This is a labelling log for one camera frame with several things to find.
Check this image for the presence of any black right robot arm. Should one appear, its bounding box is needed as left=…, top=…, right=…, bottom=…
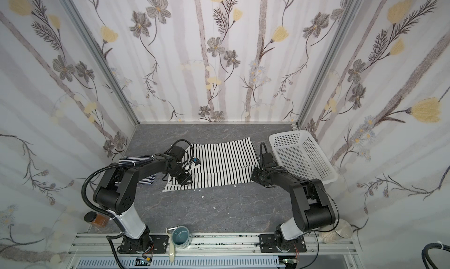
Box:
left=251, top=152, right=336, bottom=242

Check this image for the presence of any black white striped tank top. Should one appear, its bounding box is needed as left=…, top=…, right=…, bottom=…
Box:
left=162, top=137, right=259, bottom=192

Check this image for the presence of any black hose at corner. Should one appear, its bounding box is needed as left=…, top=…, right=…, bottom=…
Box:
left=421, top=242, right=450, bottom=269

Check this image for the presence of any spice jar with dark lid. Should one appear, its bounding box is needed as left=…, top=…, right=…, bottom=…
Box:
left=83, top=211, right=109, bottom=228

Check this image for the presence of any cream vegetable peeler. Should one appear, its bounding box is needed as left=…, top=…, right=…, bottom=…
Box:
left=166, top=226, right=177, bottom=263

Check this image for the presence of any clear jar with metal lid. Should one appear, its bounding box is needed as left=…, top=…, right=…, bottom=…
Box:
left=320, top=219, right=353, bottom=244

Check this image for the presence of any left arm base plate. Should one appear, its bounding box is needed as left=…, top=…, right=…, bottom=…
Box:
left=117, top=235, right=169, bottom=254

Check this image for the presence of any aluminium frame rail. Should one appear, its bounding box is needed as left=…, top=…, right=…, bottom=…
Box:
left=67, top=233, right=357, bottom=257

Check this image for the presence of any white vented cable duct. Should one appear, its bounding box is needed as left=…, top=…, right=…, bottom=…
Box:
left=75, top=256, right=285, bottom=269

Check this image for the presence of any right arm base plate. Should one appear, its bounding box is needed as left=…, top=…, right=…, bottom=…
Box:
left=256, top=232, right=307, bottom=253

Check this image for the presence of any black corrugated cable conduit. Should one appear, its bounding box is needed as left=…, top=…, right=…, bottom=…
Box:
left=81, top=158, right=155, bottom=269

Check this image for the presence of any blue white striped tank top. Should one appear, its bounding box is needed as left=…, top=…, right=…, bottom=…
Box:
left=117, top=155, right=156, bottom=185

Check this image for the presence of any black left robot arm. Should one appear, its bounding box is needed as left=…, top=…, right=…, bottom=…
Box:
left=93, top=144, right=199, bottom=240

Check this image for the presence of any white plastic laundry basket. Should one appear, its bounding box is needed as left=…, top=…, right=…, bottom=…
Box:
left=269, top=131, right=338, bottom=185

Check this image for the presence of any teal mug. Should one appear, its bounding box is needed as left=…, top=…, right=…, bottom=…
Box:
left=171, top=226, right=192, bottom=249

